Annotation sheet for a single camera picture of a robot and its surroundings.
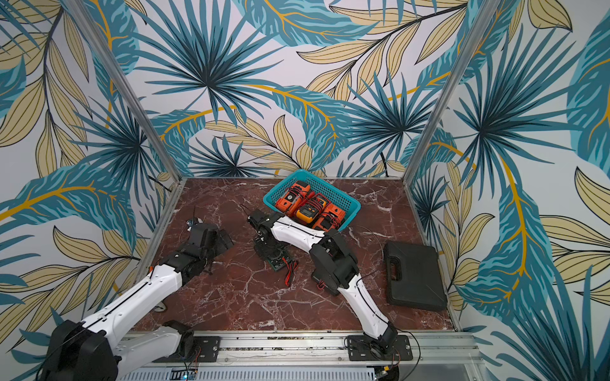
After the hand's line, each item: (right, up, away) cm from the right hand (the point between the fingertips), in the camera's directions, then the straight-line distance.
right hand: (272, 248), depth 96 cm
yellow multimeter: (+15, +16, -1) cm, 22 cm away
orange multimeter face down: (+24, +12, -1) cm, 27 cm away
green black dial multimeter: (+3, -3, -6) cm, 7 cm away
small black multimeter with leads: (+19, -10, -12) cm, 25 cm away
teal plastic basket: (+32, +17, +4) cm, 37 cm away
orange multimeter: (+6, +19, +5) cm, 20 cm away
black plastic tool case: (+52, -7, -12) cm, 54 cm away
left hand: (-17, +4, -11) cm, 21 cm away
